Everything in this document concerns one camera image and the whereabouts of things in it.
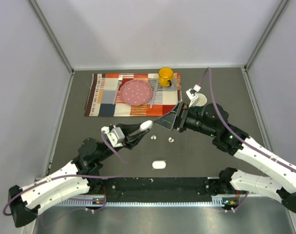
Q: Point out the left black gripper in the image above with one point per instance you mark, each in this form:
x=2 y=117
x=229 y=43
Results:
x=129 y=128

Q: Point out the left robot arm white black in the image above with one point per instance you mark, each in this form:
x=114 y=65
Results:
x=78 y=177

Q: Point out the pink dotted plate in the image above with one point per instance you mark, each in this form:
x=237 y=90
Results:
x=136 y=92

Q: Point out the yellow glass mug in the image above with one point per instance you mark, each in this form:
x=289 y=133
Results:
x=165 y=77

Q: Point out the white oval charging case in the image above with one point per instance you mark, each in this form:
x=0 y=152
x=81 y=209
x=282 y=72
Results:
x=159 y=164

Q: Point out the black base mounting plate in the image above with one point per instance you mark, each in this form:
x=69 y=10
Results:
x=161 y=189

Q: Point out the grey fork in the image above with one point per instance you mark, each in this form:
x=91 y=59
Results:
x=120 y=79

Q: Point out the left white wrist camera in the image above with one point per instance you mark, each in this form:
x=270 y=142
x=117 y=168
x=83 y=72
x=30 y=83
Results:
x=114 y=135

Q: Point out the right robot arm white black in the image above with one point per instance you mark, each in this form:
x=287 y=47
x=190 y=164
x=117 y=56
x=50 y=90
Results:
x=279 y=182

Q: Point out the colourful checked placemat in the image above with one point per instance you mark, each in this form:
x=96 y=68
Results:
x=102 y=91

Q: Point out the grey knife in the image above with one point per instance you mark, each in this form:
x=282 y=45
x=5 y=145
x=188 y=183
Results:
x=154 y=94

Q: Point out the dark green white mug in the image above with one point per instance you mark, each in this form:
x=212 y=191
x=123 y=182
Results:
x=202 y=100

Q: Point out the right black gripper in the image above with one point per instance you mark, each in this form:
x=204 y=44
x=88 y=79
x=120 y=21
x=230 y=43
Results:
x=175 y=119

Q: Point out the white slotted cable duct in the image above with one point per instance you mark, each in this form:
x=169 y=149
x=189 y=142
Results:
x=88 y=202

